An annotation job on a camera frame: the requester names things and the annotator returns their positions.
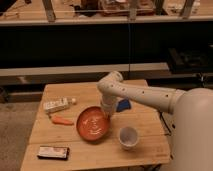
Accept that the white tube with cap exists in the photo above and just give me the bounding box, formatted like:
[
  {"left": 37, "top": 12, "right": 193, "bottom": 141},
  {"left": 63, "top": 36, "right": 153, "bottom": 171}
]
[{"left": 43, "top": 98, "right": 77, "bottom": 113}]

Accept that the orange ceramic bowl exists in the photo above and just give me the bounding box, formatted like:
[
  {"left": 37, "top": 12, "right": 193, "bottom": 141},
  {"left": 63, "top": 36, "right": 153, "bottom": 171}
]
[{"left": 76, "top": 106, "right": 110, "bottom": 142}]

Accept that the long wooden shelf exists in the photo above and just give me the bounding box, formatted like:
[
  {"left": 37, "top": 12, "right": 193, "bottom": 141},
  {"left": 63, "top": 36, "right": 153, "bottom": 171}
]
[{"left": 0, "top": 62, "right": 169, "bottom": 77}]

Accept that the black cable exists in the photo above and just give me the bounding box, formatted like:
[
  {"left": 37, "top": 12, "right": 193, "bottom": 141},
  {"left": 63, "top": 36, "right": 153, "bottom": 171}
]
[{"left": 159, "top": 111, "right": 173, "bottom": 137}]

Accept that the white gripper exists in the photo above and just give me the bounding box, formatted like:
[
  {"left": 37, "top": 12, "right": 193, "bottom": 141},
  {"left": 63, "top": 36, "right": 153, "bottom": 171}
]
[{"left": 100, "top": 94, "right": 118, "bottom": 118}]

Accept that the black rectangular box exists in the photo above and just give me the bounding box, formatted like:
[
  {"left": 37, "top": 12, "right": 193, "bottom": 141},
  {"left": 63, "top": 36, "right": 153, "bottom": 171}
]
[{"left": 37, "top": 146, "right": 70, "bottom": 160}]

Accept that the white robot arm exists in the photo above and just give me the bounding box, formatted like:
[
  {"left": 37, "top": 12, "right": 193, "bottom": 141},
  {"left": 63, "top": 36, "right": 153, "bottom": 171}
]
[{"left": 97, "top": 71, "right": 213, "bottom": 171}]

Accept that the orange carrot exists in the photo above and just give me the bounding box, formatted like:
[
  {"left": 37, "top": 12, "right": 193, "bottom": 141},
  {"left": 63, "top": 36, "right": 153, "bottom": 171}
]
[{"left": 51, "top": 116, "right": 74, "bottom": 126}]

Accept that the blue sponge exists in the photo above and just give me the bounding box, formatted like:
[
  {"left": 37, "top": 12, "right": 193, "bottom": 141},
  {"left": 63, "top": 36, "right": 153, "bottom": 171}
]
[{"left": 116, "top": 99, "right": 131, "bottom": 112}]

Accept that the white paper cup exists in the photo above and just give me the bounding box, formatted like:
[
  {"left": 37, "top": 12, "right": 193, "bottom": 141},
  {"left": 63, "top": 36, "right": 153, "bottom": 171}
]
[{"left": 118, "top": 127, "right": 139, "bottom": 150}]

